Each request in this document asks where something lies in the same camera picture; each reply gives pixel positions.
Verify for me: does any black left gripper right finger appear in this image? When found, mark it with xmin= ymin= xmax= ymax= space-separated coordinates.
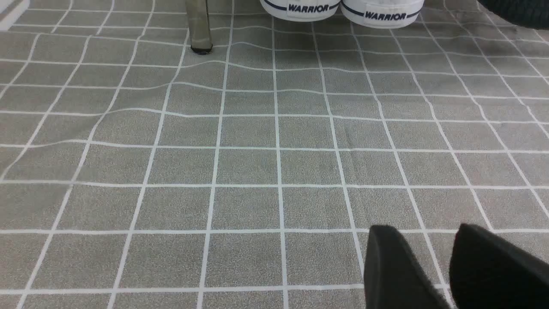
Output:
xmin=449 ymin=224 xmax=549 ymax=309

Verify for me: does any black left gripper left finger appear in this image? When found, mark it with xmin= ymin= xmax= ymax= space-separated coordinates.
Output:
xmin=363 ymin=225 xmax=449 ymax=309

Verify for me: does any navy slip-on shoe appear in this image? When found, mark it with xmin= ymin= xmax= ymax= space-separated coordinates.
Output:
xmin=259 ymin=0 xmax=341 ymax=23
xmin=340 ymin=0 xmax=424 ymax=29

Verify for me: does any stainless steel shoe rack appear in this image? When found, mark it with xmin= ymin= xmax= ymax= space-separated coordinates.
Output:
xmin=185 ymin=0 xmax=213 ymax=55

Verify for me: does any black knit sneaker left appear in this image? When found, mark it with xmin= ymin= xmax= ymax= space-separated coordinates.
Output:
xmin=478 ymin=0 xmax=549 ymax=30

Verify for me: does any grey grid pattern floor mat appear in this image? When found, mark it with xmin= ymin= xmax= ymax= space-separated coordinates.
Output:
xmin=0 ymin=0 xmax=549 ymax=309

